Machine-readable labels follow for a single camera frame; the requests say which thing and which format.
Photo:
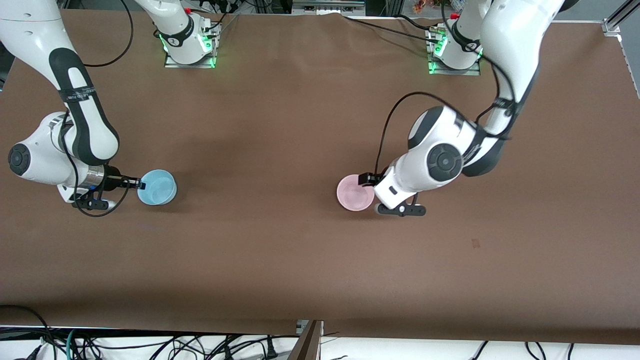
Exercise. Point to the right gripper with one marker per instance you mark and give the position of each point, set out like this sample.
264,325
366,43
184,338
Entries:
112,181

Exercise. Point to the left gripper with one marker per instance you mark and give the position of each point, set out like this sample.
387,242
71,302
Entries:
371,178

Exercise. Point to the pink bowl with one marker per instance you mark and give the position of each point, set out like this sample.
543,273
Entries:
354,194

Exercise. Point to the blue bowl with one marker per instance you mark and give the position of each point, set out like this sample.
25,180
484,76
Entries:
159,189

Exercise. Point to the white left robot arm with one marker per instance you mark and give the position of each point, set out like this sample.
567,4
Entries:
510,35

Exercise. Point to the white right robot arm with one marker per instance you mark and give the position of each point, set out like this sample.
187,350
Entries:
30,30

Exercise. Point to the brown table cloth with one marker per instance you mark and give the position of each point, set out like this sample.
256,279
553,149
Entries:
320,275

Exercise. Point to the orange object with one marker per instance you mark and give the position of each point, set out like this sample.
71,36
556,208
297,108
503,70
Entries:
422,6

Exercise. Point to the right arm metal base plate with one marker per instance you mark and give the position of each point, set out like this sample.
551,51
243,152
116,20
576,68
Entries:
172,64

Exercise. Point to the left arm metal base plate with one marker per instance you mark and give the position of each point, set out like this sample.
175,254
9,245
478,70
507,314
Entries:
455,72

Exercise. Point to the aluminium frame bar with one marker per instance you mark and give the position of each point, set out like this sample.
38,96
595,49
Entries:
327,7

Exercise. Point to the metal table post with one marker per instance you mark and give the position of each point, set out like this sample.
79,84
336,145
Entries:
307,345

